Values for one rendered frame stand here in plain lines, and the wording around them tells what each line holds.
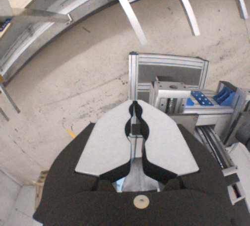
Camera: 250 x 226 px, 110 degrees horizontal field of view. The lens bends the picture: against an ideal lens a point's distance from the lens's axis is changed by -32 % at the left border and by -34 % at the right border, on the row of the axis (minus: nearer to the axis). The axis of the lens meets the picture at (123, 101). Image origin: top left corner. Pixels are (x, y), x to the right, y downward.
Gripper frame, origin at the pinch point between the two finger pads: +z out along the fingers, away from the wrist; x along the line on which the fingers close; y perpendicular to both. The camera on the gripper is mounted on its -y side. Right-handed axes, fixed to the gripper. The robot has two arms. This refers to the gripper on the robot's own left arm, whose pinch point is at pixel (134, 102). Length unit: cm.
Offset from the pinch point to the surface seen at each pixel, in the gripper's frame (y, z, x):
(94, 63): 26, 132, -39
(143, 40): -3.2, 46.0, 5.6
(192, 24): -13, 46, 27
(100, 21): -21, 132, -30
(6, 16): -15.5, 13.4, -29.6
